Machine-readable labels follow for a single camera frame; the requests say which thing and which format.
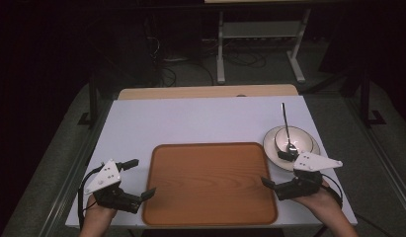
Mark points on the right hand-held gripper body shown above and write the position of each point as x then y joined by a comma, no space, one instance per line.
310,163

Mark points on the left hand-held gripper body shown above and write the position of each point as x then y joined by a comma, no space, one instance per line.
106,176

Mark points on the white plate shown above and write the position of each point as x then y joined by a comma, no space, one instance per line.
269,148

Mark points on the white bowl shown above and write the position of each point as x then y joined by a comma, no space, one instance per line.
302,140

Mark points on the metal spoon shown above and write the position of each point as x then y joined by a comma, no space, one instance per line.
285,125

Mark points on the brown wooden tray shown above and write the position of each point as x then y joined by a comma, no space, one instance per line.
208,184

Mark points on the person's left hand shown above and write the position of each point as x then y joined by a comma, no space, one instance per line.
97,214

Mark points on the person's right hand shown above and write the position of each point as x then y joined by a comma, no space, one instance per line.
322,202

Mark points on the black metal stand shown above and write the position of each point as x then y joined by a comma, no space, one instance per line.
366,98
93,98

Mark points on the white board table cover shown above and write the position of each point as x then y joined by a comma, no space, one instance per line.
190,121

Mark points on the wooden table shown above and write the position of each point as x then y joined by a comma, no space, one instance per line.
207,91

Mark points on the dark computer tower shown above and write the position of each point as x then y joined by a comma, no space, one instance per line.
180,36

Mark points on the white metal table frame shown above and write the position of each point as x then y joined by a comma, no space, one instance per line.
261,29

